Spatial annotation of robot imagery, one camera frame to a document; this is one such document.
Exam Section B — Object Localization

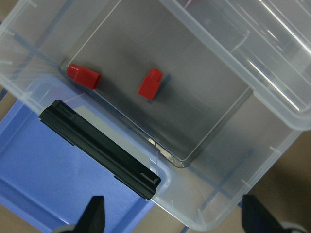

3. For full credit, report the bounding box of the black box latch handle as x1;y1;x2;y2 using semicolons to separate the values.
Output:
39;100;161;200

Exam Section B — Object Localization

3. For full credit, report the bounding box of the clear plastic storage box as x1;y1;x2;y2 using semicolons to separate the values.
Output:
0;0;305;231

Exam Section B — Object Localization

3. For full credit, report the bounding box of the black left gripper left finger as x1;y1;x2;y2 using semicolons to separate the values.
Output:
75;196;105;233

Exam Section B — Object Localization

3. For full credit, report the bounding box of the red block near box wall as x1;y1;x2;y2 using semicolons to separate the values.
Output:
66;64;101;90

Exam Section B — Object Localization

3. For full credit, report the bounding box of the clear plastic box lid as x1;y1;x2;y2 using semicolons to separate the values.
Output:
162;0;311;131

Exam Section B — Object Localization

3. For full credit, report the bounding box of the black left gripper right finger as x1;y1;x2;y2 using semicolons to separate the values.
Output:
242;195;291;233

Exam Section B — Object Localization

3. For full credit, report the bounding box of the red block carried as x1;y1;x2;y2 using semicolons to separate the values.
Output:
137;68;163;100

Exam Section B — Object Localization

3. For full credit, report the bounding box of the blue plastic tray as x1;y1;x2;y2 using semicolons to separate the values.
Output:
0;101;153;233

